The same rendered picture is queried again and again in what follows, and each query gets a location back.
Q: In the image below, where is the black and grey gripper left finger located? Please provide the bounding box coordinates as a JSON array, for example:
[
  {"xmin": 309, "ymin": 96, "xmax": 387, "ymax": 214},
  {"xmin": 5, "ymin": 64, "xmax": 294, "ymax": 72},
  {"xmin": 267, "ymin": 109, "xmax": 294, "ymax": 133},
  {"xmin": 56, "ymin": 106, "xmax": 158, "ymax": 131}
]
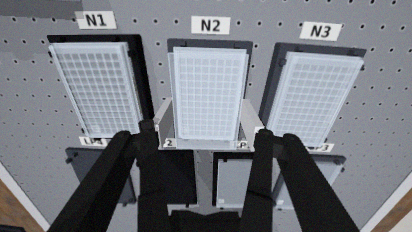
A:
[{"xmin": 46, "ymin": 97, "xmax": 174, "ymax": 232}]

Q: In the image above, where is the white label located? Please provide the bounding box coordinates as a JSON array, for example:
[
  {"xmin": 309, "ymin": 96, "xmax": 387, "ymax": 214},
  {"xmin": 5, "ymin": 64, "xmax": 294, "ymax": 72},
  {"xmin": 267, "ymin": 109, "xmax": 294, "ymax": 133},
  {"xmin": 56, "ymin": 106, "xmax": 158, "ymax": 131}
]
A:
[
  {"xmin": 79, "ymin": 136, "xmax": 108, "ymax": 146},
  {"xmin": 163, "ymin": 138, "xmax": 176, "ymax": 147},
  {"xmin": 236, "ymin": 140, "xmax": 250, "ymax": 149},
  {"xmin": 191, "ymin": 16, "xmax": 230, "ymax": 35},
  {"xmin": 75, "ymin": 11, "xmax": 117, "ymax": 29},
  {"xmin": 299, "ymin": 21, "xmax": 343, "ymax": 41},
  {"xmin": 306, "ymin": 143, "xmax": 334, "ymax": 152}
]

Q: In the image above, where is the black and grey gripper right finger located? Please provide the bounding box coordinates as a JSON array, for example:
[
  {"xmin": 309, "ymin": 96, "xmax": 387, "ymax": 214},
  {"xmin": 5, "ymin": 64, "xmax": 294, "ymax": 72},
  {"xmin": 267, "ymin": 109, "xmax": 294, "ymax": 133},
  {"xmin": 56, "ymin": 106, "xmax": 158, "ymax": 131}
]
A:
[{"xmin": 238, "ymin": 99, "xmax": 360, "ymax": 232}]

